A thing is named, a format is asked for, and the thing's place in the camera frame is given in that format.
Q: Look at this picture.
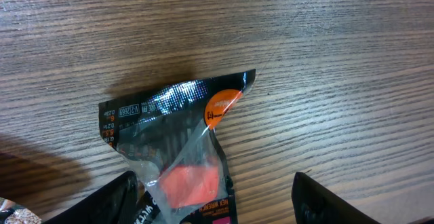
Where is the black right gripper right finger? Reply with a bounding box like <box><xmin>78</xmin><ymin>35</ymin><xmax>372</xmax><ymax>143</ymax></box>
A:
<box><xmin>291</xmin><ymin>171</ymin><xmax>434</xmax><ymax>224</ymax></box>

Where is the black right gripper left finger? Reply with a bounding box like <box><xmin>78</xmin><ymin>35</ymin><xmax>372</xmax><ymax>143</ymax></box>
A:
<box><xmin>44</xmin><ymin>170</ymin><xmax>138</xmax><ymax>224</ymax></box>

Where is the black orange hex wrench pack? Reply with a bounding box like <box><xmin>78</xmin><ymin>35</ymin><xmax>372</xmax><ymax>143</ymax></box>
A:
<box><xmin>98</xmin><ymin>70</ymin><xmax>256</xmax><ymax>224</ymax></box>

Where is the beige nut snack pouch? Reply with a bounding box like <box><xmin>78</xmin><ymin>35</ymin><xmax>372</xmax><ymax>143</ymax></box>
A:
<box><xmin>1</xmin><ymin>198</ymin><xmax>42</xmax><ymax>224</ymax></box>

